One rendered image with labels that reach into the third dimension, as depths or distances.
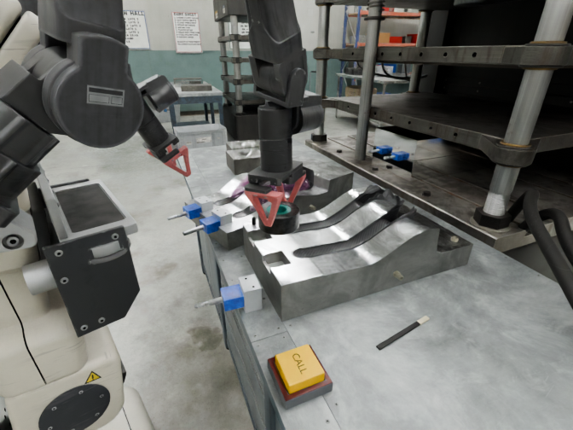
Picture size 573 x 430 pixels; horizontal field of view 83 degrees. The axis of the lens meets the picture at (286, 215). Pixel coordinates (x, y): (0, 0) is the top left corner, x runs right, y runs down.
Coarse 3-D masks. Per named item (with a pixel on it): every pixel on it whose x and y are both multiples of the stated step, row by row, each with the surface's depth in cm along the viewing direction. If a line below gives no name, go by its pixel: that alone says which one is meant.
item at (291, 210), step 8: (264, 208) 62; (280, 208) 63; (288, 208) 62; (296, 208) 62; (280, 216) 59; (288, 216) 59; (296, 216) 60; (272, 224) 59; (280, 224) 59; (288, 224) 59; (296, 224) 61; (272, 232) 60; (280, 232) 60; (288, 232) 60
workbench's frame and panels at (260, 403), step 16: (208, 240) 98; (208, 256) 166; (208, 272) 181; (224, 320) 145; (240, 320) 67; (224, 336) 150; (240, 336) 110; (240, 352) 117; (240, 368) 124; (256, 368) 94; (240, 384) 131; (256, 384) 98; (256, 400) 106; (272, 400) 52; (256, 416) 110; (272, 416) 81
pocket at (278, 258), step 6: (276, 252) 70; (282, 252) 70; (264, 258) 69; (270, 258) 70; (276, 258) 70; (282, 258) 70; (264, 264) 68; (270, 264) 70; (276, 264) 70; (282, 264) 70
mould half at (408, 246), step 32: (352, 192) 88; (256, 224) 80; (352, 224) 79; (416, 224) 71; (256, 256) 73; (288, 256) 68; (320, 256) 68; (352, 256) 69; (384, 256) 67; (416, 256) 71; (448, 256) 76; (288, 288) 60; (320, 288) 64; (352, 288) 67; (384, 288) 72
